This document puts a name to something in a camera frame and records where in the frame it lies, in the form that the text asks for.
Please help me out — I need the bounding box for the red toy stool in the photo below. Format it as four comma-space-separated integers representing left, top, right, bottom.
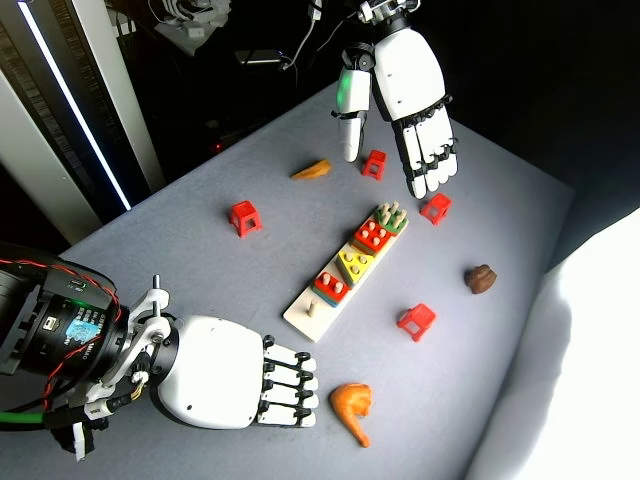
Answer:
418, 193, 454, 226
396, 302, 438, 343
360, 149, 389, 181
228, 199, 264, 239

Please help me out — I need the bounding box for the brown toy cake piece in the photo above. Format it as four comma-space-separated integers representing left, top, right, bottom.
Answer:
463, 263, 499, 295

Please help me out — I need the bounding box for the white backdrop cloth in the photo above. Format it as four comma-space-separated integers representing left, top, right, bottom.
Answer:
464, 199, 640, 480

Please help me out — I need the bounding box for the LED light strip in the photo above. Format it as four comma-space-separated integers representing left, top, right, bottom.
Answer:
17, 0, 132, 211

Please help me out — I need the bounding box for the white plastic bracket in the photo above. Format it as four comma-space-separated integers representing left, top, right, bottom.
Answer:
149, 0, 234, 56

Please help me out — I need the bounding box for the red rectangular layered block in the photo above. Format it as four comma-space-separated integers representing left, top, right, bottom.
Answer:
311, 271, 351, 307

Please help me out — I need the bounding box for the yellow triangular layered block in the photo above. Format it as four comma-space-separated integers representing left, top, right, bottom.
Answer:
333, 248, 375, 289

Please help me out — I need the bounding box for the grey table cloth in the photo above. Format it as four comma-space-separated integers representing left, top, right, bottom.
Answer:
0, 82, 576, 480

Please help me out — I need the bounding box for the orange toy chicken leg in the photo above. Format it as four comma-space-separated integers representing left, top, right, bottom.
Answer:
328, 382, 375, 449

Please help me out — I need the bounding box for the orange toy bread wedge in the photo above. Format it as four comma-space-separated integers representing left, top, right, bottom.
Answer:
290, 158, 333, 181

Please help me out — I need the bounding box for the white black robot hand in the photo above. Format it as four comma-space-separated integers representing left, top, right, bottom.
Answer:
148, 314, 321, 431
331, 24, 460, 200

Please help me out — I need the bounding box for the white frame beam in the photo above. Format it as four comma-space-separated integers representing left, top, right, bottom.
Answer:
0, 69, 104, 246

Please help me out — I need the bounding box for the white cable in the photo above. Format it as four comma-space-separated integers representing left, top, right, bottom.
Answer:
282, 0, 326, 71

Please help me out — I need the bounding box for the red square layered block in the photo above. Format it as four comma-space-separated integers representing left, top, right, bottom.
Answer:
349, 218, 389, 256

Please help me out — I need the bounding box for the green cross-shaped block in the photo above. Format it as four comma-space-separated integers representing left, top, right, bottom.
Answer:
372, 201, 410, 237

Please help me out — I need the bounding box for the white frame pillar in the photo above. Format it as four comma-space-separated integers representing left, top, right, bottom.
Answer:
69, 0, 167, 194

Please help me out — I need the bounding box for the black flat device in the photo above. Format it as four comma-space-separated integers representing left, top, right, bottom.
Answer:
234, 48, 287, 66

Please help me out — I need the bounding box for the wooden shape sorter board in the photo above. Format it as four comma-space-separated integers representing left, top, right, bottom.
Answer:
282, 201, 410, 344

